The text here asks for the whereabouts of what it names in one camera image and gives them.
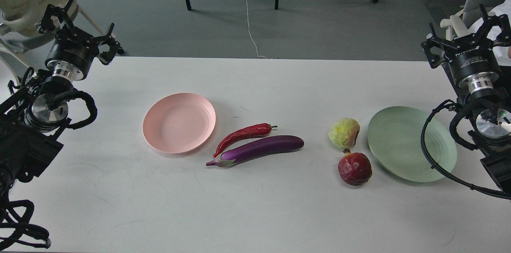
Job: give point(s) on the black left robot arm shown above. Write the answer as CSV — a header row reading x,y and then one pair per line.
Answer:
x,y
39,109

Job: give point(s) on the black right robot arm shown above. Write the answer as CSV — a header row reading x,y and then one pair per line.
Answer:
x,y
482,86

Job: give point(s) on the green plate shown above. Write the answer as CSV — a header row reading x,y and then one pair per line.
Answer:
x,y
394,139

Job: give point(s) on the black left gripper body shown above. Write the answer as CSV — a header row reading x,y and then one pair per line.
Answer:
x,y
73,50

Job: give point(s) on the red pomegranate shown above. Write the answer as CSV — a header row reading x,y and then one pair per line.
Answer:
x,y
354,168

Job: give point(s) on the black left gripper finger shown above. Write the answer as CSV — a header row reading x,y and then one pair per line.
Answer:
x,y
54,16
114,47

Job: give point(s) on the purple eggplant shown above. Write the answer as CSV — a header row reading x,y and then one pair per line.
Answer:
x,y
259,148

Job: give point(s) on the pink plate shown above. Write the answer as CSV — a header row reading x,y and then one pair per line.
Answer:
x,y
179,123

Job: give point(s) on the red chili pepper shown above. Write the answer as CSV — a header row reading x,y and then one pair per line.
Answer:
x,y
254,131

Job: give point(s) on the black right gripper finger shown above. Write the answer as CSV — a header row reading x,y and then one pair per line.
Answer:
x,y
434,48
489,21

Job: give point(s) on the beige office chair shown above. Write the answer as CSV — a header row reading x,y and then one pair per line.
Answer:
x,y
19,27

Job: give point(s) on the yellow-green fruit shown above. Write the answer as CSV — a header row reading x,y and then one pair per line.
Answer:
x,y
344,133

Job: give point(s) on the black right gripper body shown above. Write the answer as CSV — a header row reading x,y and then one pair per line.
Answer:
x,y
470,58

